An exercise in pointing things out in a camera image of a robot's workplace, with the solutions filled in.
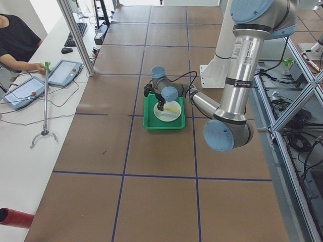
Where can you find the seated person in black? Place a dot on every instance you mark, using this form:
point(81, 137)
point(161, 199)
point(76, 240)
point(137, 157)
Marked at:
point(18, 44)

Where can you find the yellow plastic spoon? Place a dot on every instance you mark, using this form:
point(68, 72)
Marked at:
point(172, 109)

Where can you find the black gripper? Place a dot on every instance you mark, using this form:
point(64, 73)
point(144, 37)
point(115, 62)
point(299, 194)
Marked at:
point(159, 98)

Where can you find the clear plastic fork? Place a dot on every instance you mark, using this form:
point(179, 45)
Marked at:
point(171, 114)

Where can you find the white round plate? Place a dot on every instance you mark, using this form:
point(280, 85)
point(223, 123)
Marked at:
point(172, 104)

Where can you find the black computer mouse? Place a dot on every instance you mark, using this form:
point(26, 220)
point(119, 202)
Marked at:
point(66, 50)

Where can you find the aluminium side frame rail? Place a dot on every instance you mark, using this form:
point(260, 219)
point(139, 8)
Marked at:
point(288, 93)

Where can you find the green plastic tray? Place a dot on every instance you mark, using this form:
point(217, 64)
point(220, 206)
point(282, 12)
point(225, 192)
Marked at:
point(151, 122)

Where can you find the red cylinder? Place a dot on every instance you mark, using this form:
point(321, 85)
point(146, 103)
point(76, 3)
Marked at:
point(14, 218)

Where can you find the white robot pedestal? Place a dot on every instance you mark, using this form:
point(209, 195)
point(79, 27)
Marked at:
point(213, 75)

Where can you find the aluminium frame post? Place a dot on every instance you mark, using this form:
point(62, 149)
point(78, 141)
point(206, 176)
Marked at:
point(69, 18)

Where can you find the near teach pendant tablet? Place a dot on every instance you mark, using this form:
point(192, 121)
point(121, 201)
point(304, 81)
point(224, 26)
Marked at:
point(25, 93)

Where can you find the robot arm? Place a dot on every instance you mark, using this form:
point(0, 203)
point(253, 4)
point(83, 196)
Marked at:
point(253, 23)

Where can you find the grey reacher grabber tool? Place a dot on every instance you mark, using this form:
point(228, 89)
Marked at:
point(45, 131)

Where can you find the far teach pendant tablet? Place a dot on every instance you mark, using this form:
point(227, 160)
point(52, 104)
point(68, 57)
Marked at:
point(64, 73)

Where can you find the teach pendant tablet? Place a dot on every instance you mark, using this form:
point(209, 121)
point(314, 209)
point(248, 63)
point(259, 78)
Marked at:
point(25, 93)
point(64, 73)

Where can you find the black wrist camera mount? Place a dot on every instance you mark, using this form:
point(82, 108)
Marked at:
point(148, 89)

